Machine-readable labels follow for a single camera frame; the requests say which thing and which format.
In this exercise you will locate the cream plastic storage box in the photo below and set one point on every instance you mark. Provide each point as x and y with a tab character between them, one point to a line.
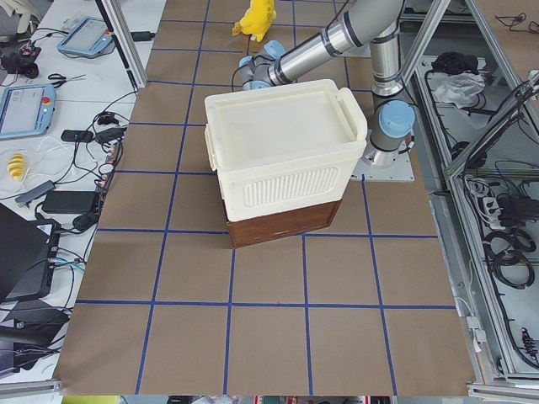
283	148

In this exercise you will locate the black power brick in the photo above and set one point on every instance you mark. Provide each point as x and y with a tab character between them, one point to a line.
68	202

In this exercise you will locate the crumpled white cloth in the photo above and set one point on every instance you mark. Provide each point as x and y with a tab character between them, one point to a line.
462	90

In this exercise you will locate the dark wooden drawer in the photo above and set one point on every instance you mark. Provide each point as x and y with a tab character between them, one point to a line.
284	224

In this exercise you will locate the black laptop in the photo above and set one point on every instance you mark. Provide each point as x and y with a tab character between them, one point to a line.
26	250

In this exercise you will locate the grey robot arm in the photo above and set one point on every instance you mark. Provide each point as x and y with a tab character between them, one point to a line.
372	23

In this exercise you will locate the yellow plush dinosaur toy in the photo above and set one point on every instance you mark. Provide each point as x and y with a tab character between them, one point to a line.
256	20

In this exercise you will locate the blue teach pendant upper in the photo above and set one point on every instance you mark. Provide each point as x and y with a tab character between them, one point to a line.
90	38

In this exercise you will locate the blue teach pendant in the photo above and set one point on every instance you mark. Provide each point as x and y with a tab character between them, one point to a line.
27	110
90	38

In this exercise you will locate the aluminium frame structure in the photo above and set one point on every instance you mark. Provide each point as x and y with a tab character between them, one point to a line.
485	162

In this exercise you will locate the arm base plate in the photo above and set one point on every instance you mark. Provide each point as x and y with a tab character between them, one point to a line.
381	166

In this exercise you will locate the black cloth bundle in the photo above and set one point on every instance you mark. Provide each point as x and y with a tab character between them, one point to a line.
454	63

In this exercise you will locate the black scissors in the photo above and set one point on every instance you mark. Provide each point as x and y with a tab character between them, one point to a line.
57	80

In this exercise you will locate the yellow toy banana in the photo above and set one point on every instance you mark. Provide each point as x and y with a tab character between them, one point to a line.
17	167

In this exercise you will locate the blue teach pendant lower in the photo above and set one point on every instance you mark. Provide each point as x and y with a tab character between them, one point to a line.
27	110

